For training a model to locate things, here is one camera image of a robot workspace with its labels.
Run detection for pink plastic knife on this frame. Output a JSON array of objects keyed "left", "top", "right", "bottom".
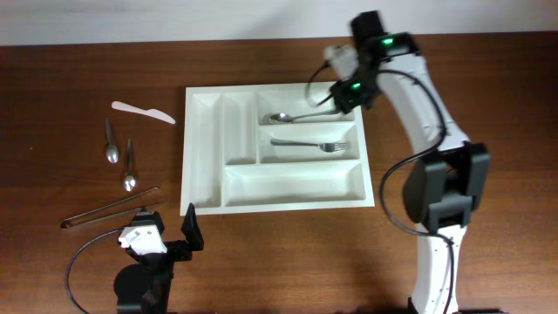
[{"left": 111, "top": 101, "right": 176, "bottom": 125}]

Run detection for right black cable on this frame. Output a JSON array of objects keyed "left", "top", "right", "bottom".
[{"left": 303, "top": 60, "right": 457, "bottom": 314}]

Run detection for lower small steel teaspoon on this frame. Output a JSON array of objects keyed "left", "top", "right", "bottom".
[{"left": 123, "top": 139, "right": 136, "bottom": 192}]

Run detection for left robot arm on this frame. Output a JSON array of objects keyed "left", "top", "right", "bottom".
[{"left": 113, "top": 204, "right": 204, "bottom": 313}]

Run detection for steel fork pointing down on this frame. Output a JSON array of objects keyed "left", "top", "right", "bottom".
[{"left": 269, "top": 139, "right": 348, "bottom": 153}]

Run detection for small steel teaspoon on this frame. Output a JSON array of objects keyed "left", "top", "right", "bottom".
[
  {"left": 123, "top": 139, "right": 136, "bottom": 192},
  {"left": 105, "top": 119, "right": 119, "bottom": 164}
]

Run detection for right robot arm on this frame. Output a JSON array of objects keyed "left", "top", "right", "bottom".
[{"left": 326, "top": 10, "right": 491, "bottom": 313}]

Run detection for white plastic cutlery tray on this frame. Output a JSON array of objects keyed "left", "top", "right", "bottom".
[{"left": 180, "top": 83, "right": 375, "bottom": 215}]

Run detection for upper small steel teaspoon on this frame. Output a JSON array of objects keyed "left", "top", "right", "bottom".
[{"left": 105, "top": 119, "right": 119, "bottom": 164}]

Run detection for large steel spoon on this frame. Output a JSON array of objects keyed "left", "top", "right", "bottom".
[{"left": 269, "top": 109, "right": 338, "bottom": 125}]

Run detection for steel kitchen tongs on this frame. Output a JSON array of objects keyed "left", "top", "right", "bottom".
[{"left": 60, "top": 187, "right": 160, "bottom": 229}]

